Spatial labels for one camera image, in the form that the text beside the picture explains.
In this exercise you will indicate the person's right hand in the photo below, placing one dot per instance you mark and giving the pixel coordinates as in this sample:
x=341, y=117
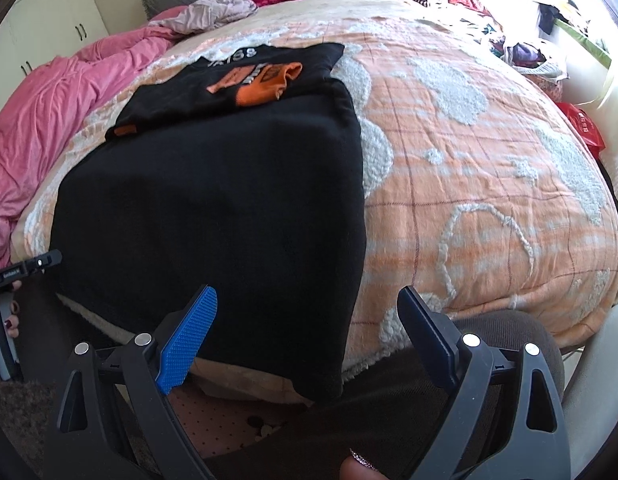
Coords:
x=359, y=470

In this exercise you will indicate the white curtain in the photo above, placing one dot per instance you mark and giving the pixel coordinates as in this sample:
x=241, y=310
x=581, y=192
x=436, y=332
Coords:
x=614, y=110

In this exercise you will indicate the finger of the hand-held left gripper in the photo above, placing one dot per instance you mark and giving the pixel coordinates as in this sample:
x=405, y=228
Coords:
x=41, y=261

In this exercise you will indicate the black sweater with orange cuffs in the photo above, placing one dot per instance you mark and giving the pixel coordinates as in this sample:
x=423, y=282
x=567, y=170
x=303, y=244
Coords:
x=214, y=210

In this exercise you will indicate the cream wardrobe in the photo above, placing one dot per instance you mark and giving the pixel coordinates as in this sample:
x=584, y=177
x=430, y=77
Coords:
x=54, y=5

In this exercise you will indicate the red plastic bag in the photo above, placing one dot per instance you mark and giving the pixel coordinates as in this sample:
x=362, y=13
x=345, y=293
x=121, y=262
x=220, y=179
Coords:
x=581, y=125

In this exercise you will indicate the pink dotted pajamas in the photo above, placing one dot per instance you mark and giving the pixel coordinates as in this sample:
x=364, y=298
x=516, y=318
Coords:
x=214, y=425

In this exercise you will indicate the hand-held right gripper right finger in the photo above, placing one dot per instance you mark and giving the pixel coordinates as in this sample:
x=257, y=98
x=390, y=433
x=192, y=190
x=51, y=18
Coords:
x=424, y=335

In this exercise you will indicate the pink duvet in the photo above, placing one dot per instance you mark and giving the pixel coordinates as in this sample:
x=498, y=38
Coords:
x=49, y=100

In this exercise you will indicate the orange checked fleece blanket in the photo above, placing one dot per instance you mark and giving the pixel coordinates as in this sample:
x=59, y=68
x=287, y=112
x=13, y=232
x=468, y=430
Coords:
x=464, y=185

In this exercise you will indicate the crumpled mauve garment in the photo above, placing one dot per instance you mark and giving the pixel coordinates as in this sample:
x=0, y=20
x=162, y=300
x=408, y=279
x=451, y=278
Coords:
x=209, y=12

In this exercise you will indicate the person's left hand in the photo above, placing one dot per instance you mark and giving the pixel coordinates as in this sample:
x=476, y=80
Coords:
x=14, y=331

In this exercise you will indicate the white bag of clothes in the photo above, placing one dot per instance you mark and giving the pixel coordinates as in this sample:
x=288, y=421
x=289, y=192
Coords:
x=539, y=62

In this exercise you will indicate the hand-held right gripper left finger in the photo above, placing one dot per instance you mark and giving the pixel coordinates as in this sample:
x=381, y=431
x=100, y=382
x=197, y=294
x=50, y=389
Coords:
x=186, y=340

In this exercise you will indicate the green windowsill cover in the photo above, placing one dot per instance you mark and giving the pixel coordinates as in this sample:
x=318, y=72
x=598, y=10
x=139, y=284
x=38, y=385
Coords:
x=589, y=40

